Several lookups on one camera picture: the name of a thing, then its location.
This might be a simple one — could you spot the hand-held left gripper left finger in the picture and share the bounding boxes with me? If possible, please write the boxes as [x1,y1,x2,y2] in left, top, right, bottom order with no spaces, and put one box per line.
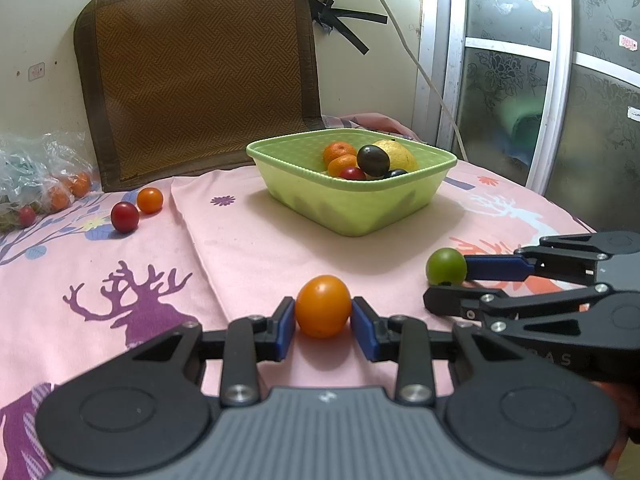
[131,296,297,407]

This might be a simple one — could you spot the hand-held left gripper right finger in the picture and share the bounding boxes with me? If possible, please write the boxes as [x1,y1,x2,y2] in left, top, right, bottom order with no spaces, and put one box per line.
[351,297,511,407]

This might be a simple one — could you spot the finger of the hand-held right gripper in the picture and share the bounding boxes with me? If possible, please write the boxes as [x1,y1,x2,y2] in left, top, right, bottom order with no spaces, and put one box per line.
[423,282,617,336]
[464,231,640,287]

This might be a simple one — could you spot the green tomato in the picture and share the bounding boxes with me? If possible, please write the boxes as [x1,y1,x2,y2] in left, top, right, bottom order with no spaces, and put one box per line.
[426,248,469,286]

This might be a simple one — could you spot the orange tomato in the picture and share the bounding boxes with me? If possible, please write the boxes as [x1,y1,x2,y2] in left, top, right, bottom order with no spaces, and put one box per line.
[136,187,164,214]
[295,275,352,339]

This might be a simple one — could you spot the green plastic basket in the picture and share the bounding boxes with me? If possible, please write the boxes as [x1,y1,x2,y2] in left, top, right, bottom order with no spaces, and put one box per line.
[246,127,458,237]

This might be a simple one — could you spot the large yellow citrus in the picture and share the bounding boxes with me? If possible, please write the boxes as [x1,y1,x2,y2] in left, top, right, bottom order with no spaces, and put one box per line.
[375,140,419,173]

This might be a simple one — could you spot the frosted glass sliding door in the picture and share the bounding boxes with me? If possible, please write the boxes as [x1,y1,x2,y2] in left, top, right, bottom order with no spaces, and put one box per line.
[412,0,640,233]

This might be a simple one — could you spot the brown woven seat mat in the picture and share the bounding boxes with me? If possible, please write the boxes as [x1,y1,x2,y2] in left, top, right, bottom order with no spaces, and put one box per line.
[73,0,325,193]

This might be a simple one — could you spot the black tape strips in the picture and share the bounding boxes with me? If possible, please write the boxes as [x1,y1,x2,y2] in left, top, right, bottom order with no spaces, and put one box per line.
[307,0,388,56]

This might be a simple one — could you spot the clear plastic bag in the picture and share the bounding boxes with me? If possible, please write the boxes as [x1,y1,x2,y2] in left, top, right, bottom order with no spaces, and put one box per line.
[0,131,96,233]

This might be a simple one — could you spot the white power cable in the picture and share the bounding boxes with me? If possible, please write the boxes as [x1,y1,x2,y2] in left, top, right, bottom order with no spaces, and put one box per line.
[358,0,469,162]

